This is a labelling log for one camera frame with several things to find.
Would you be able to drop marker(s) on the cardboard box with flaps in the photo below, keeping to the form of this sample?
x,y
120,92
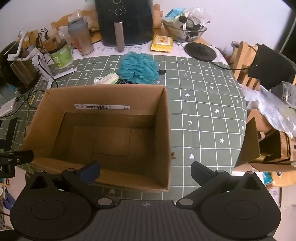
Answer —
x,y
251,143

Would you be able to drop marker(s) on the black round kettle base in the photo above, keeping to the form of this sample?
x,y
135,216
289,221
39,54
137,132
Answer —
x,y
200,51

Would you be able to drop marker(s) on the black smartphone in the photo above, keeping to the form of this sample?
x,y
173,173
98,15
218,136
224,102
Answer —
x,y
12,132

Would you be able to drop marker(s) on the green label jar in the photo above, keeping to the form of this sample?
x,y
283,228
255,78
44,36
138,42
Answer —
x,y
61,55

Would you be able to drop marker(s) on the small clear jar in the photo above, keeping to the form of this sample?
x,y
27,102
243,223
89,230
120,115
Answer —
x,y
53,37

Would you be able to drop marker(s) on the small white bottle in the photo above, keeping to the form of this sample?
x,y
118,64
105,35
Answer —
x,y
228,50

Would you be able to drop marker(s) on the glass bowl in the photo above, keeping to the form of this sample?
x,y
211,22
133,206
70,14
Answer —
x,y
185,32

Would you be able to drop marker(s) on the black cloth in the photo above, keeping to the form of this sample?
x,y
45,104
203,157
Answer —
x,y
270,64

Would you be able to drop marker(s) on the white tube packet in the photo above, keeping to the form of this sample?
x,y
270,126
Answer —
x,y
108,78

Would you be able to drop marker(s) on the brown cardboard box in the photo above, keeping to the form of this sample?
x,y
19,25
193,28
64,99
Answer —
x,y
111,141

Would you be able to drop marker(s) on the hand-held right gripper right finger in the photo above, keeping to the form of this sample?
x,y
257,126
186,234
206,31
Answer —
x,y
197,172

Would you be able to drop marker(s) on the white phone tripod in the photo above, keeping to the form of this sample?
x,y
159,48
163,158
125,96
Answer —
x,y
45,67

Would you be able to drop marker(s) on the teal mesh bath loofah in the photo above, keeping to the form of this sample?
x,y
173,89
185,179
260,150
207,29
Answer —
x,y
138,68

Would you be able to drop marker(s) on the blue green packet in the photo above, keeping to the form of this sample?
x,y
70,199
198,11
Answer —
x,y
175,13

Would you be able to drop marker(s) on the white flat box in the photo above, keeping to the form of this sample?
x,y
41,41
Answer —
x,y
7,107

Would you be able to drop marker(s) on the clear plastic bag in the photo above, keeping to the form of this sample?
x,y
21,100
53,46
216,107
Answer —
x,y
275,109

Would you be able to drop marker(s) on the yellow wipes packet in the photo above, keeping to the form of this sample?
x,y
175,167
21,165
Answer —
x,y
161,44

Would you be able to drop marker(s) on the shaker bottle with grey lid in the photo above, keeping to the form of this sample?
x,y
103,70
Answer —
x,y
81,40

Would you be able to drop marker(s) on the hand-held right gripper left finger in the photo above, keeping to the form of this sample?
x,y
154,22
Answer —
x,y
91,173

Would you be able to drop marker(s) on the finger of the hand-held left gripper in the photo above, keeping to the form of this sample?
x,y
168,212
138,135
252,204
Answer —
x,y
22,157

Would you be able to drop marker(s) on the black and gold kettle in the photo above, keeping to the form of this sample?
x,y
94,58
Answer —
x,y
20,74

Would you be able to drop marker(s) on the black air fryer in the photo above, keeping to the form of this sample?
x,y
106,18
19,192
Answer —
x,y
138,23

